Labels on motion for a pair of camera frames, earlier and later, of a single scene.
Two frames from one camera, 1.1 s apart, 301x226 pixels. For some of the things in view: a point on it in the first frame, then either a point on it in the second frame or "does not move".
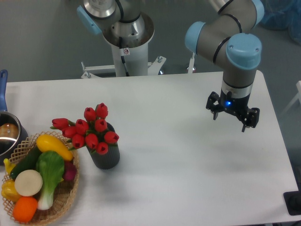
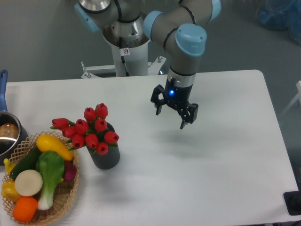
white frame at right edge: (297, 97) does not move
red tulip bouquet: (91, 132) does not move
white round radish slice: (28, 182) does not move
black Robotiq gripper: (238, 106) to (177, 97)
